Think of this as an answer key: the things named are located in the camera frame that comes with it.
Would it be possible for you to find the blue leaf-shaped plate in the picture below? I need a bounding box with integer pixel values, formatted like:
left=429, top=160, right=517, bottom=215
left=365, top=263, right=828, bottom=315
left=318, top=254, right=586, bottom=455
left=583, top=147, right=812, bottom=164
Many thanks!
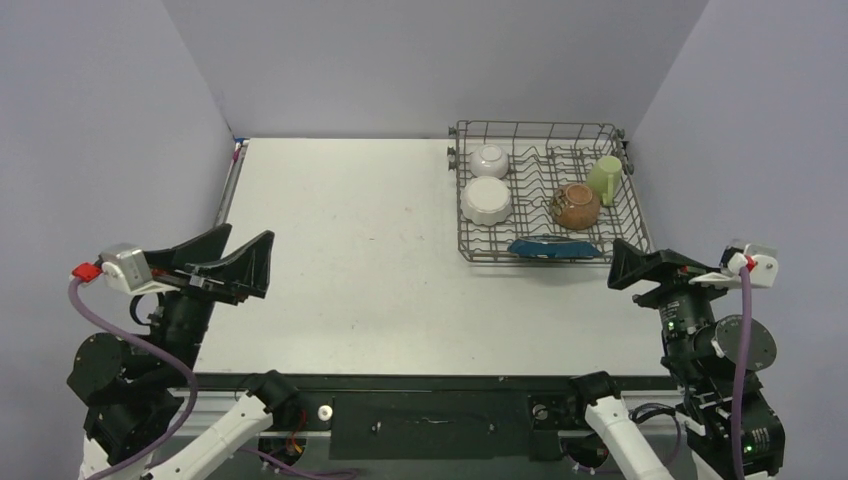
left=507, top=235, right=602, bottom=259

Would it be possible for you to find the black front mounting rail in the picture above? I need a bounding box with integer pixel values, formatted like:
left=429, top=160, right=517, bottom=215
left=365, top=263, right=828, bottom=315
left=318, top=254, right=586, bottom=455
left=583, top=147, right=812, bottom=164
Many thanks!
left=192, top=372, right=684, bottom=462

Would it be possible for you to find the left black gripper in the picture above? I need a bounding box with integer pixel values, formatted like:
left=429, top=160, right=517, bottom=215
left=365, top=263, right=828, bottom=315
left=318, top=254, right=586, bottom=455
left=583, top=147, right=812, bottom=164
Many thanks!
left=146, top=222, right=276, bottom=384

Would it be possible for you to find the grey wire dish rack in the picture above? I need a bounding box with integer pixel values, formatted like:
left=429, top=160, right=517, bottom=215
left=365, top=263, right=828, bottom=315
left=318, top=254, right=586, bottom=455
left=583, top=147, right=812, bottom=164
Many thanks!
left=447, top=120, right=653, bottom=265

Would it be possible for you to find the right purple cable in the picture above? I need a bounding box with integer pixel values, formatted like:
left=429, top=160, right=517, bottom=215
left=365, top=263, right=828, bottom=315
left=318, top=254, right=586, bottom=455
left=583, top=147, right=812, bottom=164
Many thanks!
left=728, top=264, right=757, bottom=480

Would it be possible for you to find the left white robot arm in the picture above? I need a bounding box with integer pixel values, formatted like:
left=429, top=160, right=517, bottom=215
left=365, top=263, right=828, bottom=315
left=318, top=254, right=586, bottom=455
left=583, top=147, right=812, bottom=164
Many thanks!
left=67, top=223, right=299, bottom=479

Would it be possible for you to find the green mug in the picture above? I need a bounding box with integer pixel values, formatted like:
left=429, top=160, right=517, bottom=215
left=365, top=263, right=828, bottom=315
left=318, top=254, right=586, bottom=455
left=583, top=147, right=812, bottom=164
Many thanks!
left=586, top=155, right=623, bottom=207

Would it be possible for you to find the white scalloped black-rimmed dish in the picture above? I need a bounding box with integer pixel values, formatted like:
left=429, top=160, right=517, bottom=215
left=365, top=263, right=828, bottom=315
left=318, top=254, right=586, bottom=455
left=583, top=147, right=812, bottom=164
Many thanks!
left=460, top=176, right=513, bottom=226

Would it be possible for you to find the plain white bowl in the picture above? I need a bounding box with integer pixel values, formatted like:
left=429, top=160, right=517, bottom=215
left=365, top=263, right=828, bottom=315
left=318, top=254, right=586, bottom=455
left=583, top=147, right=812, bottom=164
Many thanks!
left=469, top=144, right=509, bottom=179

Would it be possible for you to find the brown black-rimmed bowl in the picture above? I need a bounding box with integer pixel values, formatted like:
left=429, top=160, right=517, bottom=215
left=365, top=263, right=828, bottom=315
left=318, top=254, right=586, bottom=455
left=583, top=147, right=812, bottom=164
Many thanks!
left=549, top=183, right=601, bottom=231

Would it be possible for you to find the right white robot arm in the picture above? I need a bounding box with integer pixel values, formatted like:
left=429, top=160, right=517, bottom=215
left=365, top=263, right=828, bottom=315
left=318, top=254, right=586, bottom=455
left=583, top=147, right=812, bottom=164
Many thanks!
left=607, top=239, right=786, bottom=479

